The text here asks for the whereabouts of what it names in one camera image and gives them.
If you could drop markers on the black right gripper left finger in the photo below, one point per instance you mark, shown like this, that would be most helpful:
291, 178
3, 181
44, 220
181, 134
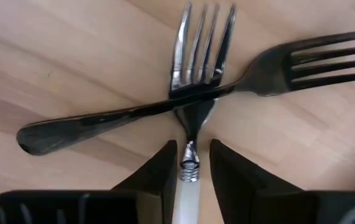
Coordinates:
118, 208

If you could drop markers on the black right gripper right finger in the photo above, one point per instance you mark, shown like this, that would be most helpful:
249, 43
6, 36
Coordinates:
258, 199

